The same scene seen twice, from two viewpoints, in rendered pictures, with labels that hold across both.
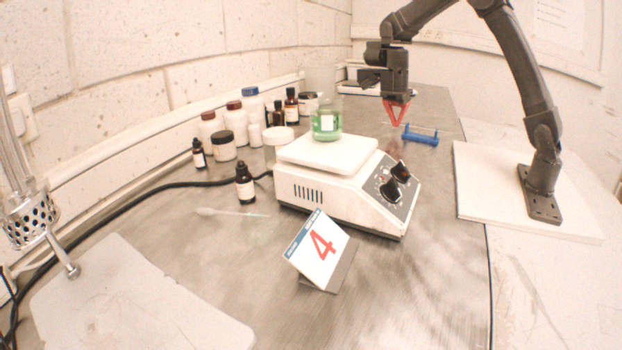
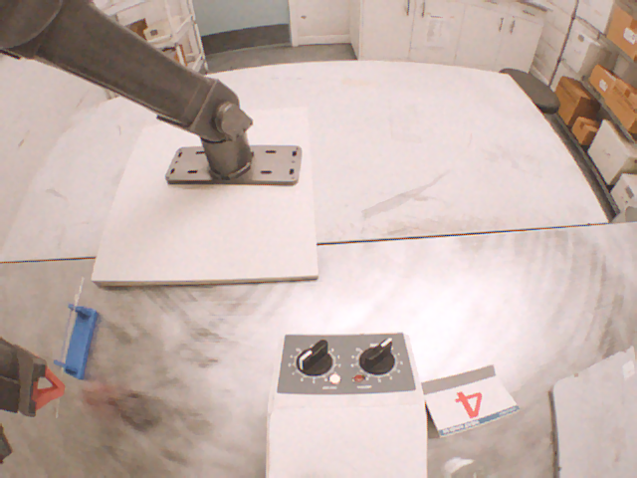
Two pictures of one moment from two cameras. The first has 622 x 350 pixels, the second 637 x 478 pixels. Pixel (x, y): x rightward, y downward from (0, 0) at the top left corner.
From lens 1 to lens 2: 36 cm
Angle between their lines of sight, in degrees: 79
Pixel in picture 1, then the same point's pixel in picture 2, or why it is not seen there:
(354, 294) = (484, 352)
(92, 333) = (618, 451)
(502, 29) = (86, 39)
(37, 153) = not seen: outside the picture
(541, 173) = (241, 147)
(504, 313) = (438, 224)
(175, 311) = (575, 440)
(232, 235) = not seen: outside the picture
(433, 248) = (391, 301)
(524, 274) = (384, 203)
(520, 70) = (147, 76)
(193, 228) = not seen: outside the picture
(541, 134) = (230, 118)
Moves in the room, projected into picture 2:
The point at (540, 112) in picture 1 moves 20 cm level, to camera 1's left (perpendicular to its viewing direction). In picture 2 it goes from (205, 98) to (293, 238)
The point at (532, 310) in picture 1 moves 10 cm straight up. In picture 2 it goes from (424, 200) to (442, 146)
